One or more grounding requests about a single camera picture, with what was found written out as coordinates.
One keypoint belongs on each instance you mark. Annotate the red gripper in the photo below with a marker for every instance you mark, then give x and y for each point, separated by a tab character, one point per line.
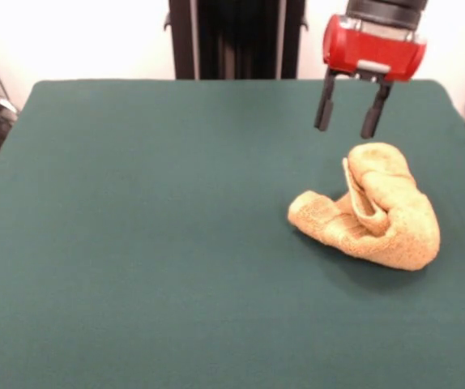
374	54

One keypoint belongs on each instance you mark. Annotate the dark green table cloth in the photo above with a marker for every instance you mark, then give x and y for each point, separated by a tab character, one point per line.
155	223

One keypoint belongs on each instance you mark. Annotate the orange terry towel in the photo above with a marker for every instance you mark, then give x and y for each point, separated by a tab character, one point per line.
402	231

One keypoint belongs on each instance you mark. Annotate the black metal stand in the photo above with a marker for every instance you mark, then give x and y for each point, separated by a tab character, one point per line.
236	40

